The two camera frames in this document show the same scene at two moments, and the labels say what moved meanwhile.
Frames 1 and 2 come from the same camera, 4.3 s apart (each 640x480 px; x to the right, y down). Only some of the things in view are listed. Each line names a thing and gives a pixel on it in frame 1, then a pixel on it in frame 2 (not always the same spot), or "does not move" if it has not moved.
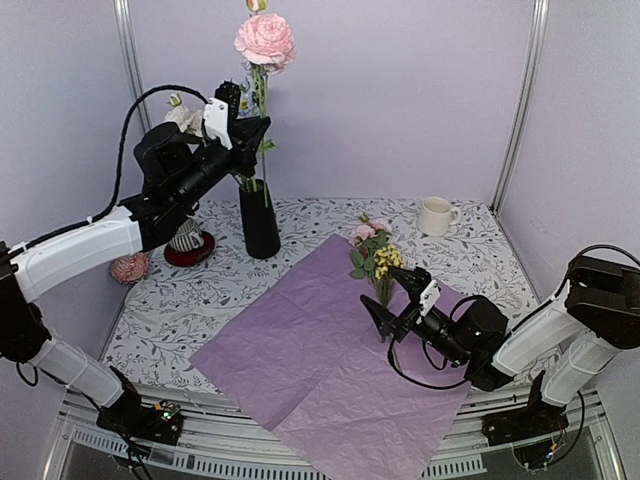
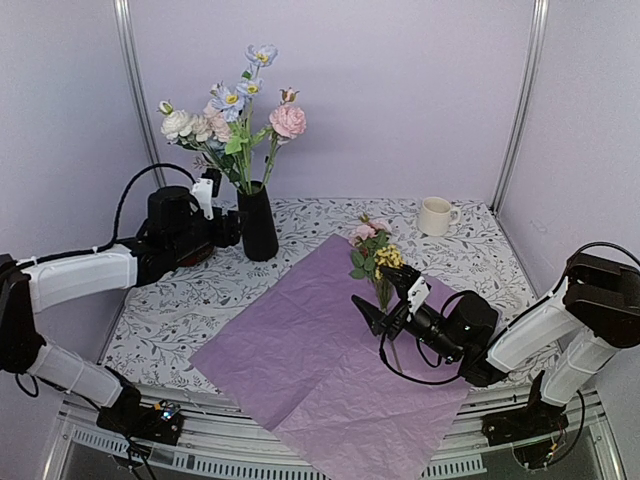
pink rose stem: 264,40 to 286,122
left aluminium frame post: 126,22 does not move
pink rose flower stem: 368,237 does not move
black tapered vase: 261,228 does not move
